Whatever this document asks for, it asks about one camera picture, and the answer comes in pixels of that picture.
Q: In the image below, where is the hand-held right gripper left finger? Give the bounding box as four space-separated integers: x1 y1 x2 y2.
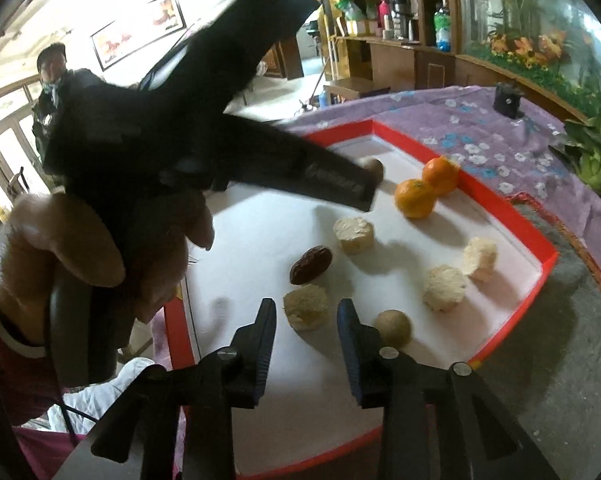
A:
90 297 278 480

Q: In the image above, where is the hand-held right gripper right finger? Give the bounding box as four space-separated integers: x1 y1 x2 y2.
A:
336 298 524 480

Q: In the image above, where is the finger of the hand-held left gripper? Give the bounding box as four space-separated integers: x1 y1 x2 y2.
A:
140 0 322 113
213 110 377 212

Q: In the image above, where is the beige cake cube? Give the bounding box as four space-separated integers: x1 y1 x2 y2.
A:
283 284 329 331
333 217 376 255
461 236 499 281

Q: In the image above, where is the red date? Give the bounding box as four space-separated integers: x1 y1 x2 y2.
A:
289 245 335 285

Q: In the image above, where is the red cardboard box white inside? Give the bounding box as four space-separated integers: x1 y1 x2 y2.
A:
163 120 560 478

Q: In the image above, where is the large orange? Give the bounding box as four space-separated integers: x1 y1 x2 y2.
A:
394 178 437 220

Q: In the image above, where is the small orange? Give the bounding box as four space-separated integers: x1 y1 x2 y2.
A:
422 156 461 197

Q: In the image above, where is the person's left forearm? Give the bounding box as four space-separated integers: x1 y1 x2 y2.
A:
0 267 64 428

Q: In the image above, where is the person's left hand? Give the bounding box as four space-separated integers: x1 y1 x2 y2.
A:
0 187 216 348

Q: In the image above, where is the wooden stool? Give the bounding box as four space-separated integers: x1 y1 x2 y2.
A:
323 77 391 106

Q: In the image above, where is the green plastic bag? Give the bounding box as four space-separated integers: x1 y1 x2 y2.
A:
335 0 366 23

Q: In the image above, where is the wooden framed glass door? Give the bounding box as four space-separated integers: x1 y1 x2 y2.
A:
0 75 46 201

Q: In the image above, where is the wooden sideboard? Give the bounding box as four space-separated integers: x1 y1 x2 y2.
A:
337 35 458 93

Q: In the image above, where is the black thermos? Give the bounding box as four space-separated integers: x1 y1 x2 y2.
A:
387 0 415 41

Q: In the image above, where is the white quilted cloth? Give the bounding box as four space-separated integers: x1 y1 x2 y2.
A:
48 355 156 433

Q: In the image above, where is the green plastic bottle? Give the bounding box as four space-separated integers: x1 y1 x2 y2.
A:
433 4 453 52

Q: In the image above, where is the grey felt mat red edge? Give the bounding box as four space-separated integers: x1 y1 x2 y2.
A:
240 192 601 480

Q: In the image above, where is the small black box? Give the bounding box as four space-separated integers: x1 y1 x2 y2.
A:
493 82 525 120

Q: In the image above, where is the person's pink garment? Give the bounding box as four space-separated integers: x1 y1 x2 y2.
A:
10 425 98 480

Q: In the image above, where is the flower-painted glass panel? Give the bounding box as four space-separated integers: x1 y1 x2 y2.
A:
455 0 601 121

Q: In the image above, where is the green leafy plant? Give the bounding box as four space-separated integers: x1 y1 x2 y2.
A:
550 105 601 201

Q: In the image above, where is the framed wall picture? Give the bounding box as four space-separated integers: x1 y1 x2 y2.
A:
89 0 188 72

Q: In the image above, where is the black cable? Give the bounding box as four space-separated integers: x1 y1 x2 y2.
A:
55 385 88 448

